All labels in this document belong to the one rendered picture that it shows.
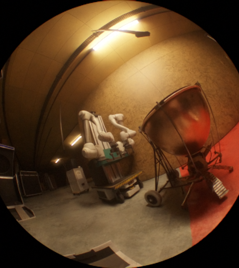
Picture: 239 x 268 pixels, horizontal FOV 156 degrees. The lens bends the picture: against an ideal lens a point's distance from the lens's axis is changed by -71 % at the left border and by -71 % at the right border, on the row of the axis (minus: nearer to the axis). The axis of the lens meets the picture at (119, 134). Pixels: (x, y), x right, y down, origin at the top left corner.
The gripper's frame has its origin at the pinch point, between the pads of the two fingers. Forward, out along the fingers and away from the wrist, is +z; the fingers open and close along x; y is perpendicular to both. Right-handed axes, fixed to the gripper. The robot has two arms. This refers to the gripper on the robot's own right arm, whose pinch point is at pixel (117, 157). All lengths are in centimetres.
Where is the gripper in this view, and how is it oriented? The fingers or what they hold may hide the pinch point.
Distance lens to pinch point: 121.1
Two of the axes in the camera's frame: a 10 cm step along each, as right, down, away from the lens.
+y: -5.7, 4.9, 6.6
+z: 3.8, 8.7, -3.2
